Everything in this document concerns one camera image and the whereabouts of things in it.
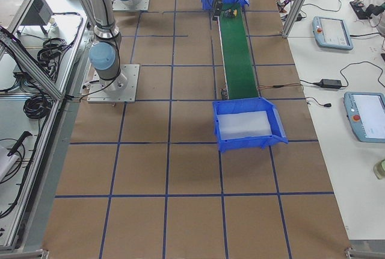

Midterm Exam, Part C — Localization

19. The teach pendant far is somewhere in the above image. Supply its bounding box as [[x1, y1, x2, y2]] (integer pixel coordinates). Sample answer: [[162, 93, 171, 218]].
[[312, 16, 353, 51]]

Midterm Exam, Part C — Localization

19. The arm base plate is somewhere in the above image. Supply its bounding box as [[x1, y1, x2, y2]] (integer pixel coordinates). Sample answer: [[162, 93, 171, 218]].
[[111, 0, 151, 12], [85, 64, 140, 103]]

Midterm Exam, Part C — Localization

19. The teach pendant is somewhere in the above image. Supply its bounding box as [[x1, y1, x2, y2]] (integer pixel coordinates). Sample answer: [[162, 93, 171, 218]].
[[312, 16, 353, 51], [343, 92, 384, 143]]

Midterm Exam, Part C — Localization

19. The green conveyor belt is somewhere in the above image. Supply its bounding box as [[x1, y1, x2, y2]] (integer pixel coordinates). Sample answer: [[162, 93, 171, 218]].
[[218, 3, 259, 99]]

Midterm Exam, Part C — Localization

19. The black power adapter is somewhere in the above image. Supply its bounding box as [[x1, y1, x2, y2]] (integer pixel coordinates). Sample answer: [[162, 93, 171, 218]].
[[319, 79, 343, 89]]

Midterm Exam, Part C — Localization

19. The blue right plastic bin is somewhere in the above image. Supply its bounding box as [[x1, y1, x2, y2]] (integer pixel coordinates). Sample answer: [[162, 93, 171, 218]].
[[212, 98, 288, 152]]

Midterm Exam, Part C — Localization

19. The teach pendant near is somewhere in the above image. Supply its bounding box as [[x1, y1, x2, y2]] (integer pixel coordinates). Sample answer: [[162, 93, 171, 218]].
[[343, 92, 384, 143]]

